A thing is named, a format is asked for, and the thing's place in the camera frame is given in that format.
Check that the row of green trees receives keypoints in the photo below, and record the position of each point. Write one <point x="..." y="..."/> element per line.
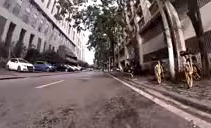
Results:
<point x="106" y="30"/>

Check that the row of parked cars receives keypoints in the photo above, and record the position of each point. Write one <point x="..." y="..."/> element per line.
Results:
<point x="69" y="68"/>

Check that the grey asphalt road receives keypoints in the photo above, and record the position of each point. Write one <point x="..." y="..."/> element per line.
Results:
<point x="86" y="100"/>

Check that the yellow bicycle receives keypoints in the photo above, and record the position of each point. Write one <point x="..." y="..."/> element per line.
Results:
<point x="158" y="71"/>
<point x="189" y="71"/>

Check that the multi-storey concrete building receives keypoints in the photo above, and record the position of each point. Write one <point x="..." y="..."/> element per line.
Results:
<point x="153" y="36"/>

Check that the blue car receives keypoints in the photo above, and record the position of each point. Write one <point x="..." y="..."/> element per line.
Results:
<point x="43" y="66"/>

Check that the dark bushes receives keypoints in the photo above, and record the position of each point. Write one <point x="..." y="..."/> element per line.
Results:
<point x="39" y="55"/>

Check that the pale tree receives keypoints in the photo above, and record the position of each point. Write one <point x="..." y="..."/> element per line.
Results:
<point x="169" y="43"/>

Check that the grey stone kerb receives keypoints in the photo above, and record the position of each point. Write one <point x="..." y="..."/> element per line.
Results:
<point x="179" y="98"/>

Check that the long grey building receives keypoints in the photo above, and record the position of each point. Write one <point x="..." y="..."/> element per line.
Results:
<point x="33" y="23"/>

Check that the white car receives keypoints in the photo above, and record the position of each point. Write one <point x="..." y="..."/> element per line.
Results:
<point x="20" y="65"/>

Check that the paved sidewalk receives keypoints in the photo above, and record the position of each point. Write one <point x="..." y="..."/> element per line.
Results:
<point x="196" y="90"/>

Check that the dark tree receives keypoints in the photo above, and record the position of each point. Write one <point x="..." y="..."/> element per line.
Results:
<point x="201" y="43"/>

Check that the grey pavement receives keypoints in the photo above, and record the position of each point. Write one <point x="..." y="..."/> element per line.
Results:
<point x="6" y="76"/>

